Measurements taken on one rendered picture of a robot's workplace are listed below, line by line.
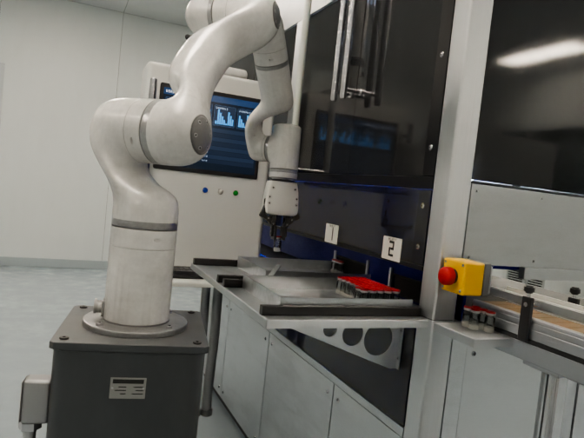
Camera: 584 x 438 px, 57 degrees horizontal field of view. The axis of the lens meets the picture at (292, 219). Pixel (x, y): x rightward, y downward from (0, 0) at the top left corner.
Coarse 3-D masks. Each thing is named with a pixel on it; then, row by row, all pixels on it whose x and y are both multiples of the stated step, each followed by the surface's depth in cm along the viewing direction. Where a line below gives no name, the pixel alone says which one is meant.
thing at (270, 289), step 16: (256, 288) 128; (272, 288) 141; (288, 288) 143; (304, 288) 145; (320, 288) 146; (272, 304) 118; (288, 304) 115; (304, 304) 116; (320, 304) 118; (336, 304) 119; (352, 304) 121; (368, 304) 123; (384, 304) 124; (400, 304) 126
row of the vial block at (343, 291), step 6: (342, 276) 144; (336, 282) 143; (342, 282) 141; (348, 282) 138; (354, 282) 136; (336, 288) 143; (342, 288) 140; (348, 288) 138; (354, 288) 135; (366, 288) 130; (342, 294) 140; (348, 294) 137; (354, 294) 134; (372, 294) 128
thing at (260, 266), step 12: (240, 264) 170; (252, 264) 159; (264, 264) 176; (288, 264) 179; (300, 264) 181; (312, 264) 183; (324, 264) 185; (312, 276) 155; (324, 276) 156; (336, 276) 158; (360, 276) 161
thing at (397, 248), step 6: (384, 240) 142; (390, 240) 140; (396, 240) 137; (384, 246) 142; (390, 246) 140; (396, 246) 137; (384, 252) 142; (390, 252) 139; (396, 252) 137; (390, 258) 139; (396, 258) 137
